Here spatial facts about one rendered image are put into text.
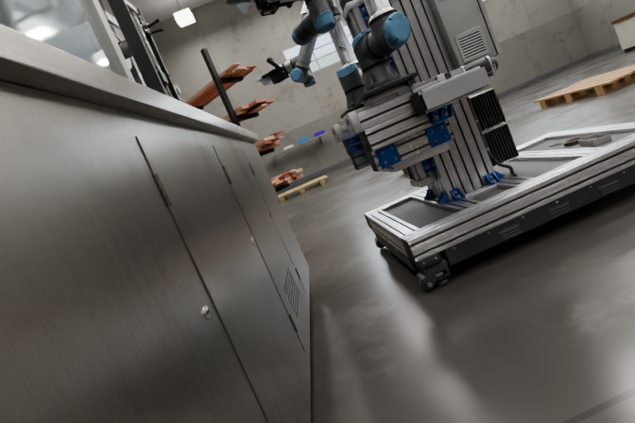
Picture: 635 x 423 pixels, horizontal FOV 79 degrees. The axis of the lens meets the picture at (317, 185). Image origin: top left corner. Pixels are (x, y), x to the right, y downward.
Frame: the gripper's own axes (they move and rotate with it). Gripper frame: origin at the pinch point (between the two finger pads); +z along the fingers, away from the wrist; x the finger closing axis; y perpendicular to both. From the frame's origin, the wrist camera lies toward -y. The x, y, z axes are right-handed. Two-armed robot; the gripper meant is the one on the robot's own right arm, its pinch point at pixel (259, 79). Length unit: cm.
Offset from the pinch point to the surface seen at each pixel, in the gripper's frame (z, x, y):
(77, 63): -66, -192, 9
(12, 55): -70, -202, 10
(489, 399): -86, -156, 103
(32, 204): -68, -207, 22
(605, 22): -550, 1199, 202
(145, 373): -67, -206, 42
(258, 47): 365, 912, -181
